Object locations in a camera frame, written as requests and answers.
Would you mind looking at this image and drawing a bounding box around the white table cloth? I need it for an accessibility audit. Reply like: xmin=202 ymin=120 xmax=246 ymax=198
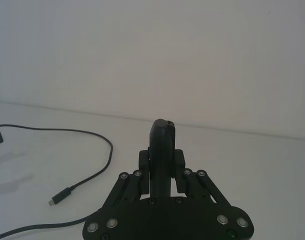
xmin=0 ymin=100 xmax=305 ymax=240

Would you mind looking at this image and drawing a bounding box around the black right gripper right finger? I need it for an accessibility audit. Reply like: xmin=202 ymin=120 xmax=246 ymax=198
xmin=166 ymin=120 xmax=254 ymax=227

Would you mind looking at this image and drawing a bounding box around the black cable with plug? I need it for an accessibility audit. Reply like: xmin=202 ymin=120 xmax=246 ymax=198
xmin=0 ymin=123 xmax=115 ymax=207

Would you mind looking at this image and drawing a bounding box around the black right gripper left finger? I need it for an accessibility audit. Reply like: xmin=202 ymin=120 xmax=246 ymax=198
xmin=83 ymin=118 xmax=172 ymax=229

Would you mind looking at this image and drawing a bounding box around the thin black cable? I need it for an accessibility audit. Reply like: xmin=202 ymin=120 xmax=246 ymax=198
xmin=0 ymin=206 xmax=105 ymax=240

